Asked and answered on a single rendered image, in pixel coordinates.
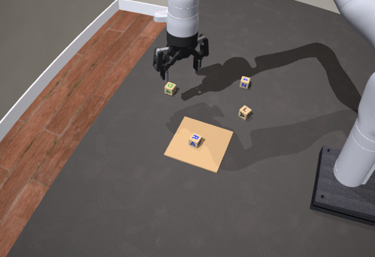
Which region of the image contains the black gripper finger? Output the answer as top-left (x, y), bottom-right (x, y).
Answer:
top-left (187, 34), bottom-right (209, 71)
top-left (153, 47), bottom-right (183, 82)

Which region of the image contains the beige mat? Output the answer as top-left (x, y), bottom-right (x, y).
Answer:
top-left (164, 116), bottom-right (233, 173)

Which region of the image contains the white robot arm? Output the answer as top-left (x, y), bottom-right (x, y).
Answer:
top-left (154, 0), bottom-right (375, 187)

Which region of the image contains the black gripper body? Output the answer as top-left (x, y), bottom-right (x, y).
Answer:
top-left (166, 29), bottom-right (198, 60)

